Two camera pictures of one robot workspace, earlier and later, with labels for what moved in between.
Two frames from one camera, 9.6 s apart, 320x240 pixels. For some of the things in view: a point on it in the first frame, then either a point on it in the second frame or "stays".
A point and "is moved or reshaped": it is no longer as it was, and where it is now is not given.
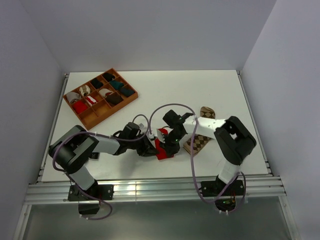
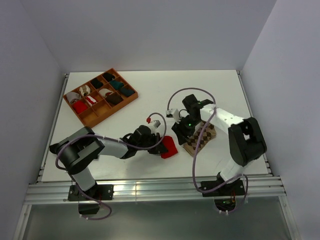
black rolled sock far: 108,76 stays
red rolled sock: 79,106 stays
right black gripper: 171,149 -> 180,132
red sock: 161,153 is moved or reshaped
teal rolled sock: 116,84 stays
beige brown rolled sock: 85,90 stays
